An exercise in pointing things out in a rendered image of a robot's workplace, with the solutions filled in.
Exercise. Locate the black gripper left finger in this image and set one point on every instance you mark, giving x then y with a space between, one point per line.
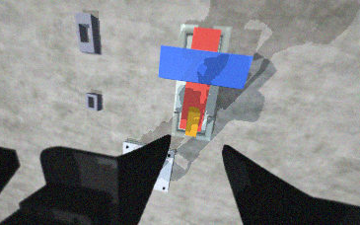
127 179

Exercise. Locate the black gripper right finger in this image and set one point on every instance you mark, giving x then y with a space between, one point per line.
264 199

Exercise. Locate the blue rectangular block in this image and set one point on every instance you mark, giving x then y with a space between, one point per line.
204 67

